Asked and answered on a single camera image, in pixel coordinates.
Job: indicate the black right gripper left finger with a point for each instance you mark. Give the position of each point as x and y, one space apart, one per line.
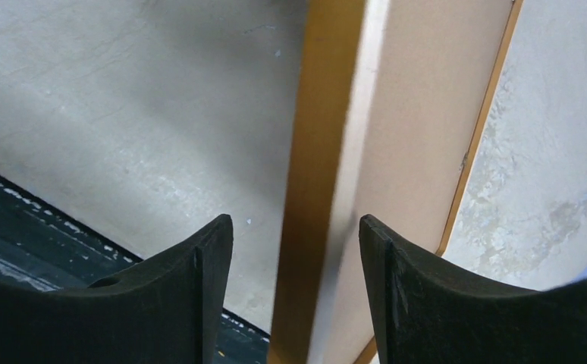
165 309

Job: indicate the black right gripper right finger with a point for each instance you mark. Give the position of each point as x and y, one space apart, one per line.
426 309

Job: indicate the wooden picture frame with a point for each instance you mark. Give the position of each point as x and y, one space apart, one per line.
318 176

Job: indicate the brown backing board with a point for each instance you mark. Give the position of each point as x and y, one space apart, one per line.
424 125

